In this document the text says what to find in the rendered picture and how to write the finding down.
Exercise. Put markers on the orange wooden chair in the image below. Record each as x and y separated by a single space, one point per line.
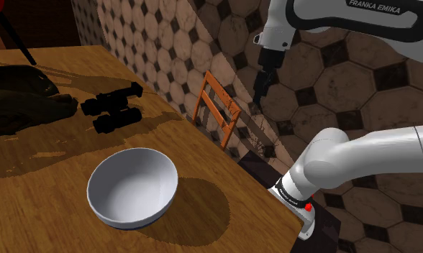
216 107

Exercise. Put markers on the white bowl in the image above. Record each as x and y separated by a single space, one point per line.
132 189

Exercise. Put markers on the black binoculars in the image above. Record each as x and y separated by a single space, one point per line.
115 105

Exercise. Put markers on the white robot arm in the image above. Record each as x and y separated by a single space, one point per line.
355 154

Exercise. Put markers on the red stool with black legs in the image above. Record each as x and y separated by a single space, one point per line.
11 33

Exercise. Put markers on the wooden table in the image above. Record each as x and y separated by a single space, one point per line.
50 213

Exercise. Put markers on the dark robot stand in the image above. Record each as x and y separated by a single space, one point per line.
325 233

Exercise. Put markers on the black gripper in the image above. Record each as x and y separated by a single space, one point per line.
272 60

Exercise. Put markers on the dark brown crumpled cloth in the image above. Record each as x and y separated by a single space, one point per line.
18 101

